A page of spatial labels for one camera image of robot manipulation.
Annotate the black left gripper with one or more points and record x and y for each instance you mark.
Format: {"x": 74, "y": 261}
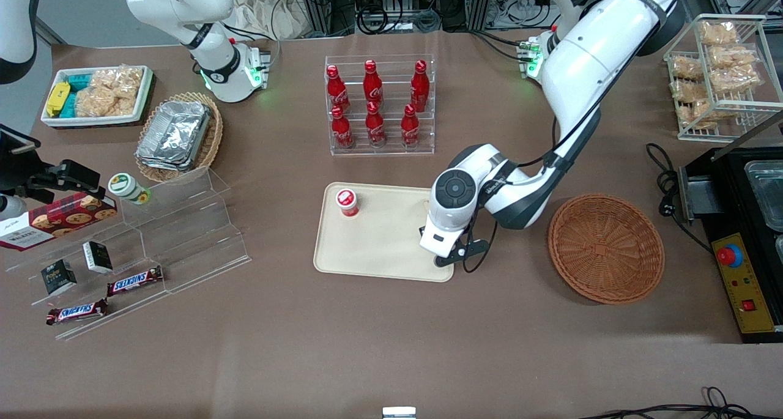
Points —
{"x": 421, "y": 230}

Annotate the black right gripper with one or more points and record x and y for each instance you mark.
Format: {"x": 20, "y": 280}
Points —
{"x": 38, "y": 181}

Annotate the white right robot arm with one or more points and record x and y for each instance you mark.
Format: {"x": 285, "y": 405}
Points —
{"x": 215, "y": 64}

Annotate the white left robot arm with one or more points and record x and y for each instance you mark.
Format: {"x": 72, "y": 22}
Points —
{"x": 581, "y": 64}

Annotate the beige plastic tray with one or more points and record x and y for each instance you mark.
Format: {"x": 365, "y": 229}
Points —
{"x": 385, "y": 241}

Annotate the white rectangular snack tray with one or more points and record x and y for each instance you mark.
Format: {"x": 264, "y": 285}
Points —
{"x": 144, "y": 95}

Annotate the round brown wicker basket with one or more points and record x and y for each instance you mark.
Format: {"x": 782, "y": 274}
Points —
{"x": 605, "y": 248}

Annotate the oval wicker basket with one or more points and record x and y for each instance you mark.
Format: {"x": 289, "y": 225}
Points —
{"x": 211, "y": 140}

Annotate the red tartan cookie box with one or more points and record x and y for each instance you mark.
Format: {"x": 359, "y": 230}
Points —
{"x": 61, "y": 220}

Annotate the green lid yogurt cup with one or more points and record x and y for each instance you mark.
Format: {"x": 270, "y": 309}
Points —
{"x": 125, "y": 186}

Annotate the teal snack packet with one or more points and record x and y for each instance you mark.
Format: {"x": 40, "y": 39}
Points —
{"x": 79, "y": 81}
{"x": 69, "y": 105}

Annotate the small black carton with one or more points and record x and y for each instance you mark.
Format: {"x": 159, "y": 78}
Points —
{"x": 59, "y": 277}
{"x": 98, "y": 257}

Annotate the yellow snack packet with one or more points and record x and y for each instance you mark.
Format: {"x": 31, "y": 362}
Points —
{"x": 58, "y": 98}

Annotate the clear bag of rice crackers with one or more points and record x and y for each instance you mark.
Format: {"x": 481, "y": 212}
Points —
{"x": 101, "y": 104}
{"x": 119, "y": 81}

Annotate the clear acrylic bottle rack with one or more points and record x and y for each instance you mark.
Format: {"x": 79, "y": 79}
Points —
{"x": 391, "y": 153}

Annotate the Snickers chocolate bar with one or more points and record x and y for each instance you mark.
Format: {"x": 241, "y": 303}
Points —
{"x": 76, "y": 312}
{"x": 134, "y": 281}

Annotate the red lid yogurt cup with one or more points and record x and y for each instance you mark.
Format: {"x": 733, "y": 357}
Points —
{"x": 347, "y": 200}

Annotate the stack of foil containers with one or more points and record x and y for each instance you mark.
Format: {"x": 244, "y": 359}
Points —
{"x": 174, "y": 134}

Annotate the red cola bottle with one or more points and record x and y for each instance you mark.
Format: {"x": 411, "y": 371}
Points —
{"x": 342, "y": 131}
{"x": 410, "y": 130}
{"x": 372, "y": 85}
{"x": 419, "y": 88}
{"x": 375, "y": 128}
{"x": 336, "y": 92}

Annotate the clear acrylic step shelf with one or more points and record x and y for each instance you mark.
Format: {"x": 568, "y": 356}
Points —
{"x": 196, "y": 229}

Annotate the small white box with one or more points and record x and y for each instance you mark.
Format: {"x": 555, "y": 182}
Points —
{"x": 399, "y": 413}

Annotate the beige cloth bag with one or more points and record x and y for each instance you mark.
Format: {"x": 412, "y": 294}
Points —
{"x": 263, "y": 12}

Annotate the red emergency stop button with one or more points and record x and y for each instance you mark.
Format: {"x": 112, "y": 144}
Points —
{"x": 729, "y": 256}

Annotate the black machine with yellow panel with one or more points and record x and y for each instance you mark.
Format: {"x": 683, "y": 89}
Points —
{"x": 728, "y": 192}

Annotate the clear bag of fried snacks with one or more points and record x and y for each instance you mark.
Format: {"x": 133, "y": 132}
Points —
{"x": 737, "y": 78}
{"x": 697, "y": 114}
{"x": 687, "y": 68}
{"x": 690, "y": 90}
{"x": 733, "y": 56}
{"x": 719, "y": 33}

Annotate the clear plastic container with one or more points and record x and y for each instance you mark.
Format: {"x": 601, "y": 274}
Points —
{"x": 768, "y": 192}

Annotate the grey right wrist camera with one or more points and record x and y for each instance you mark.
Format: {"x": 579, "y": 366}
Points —
{"x": 11, "y": 208}

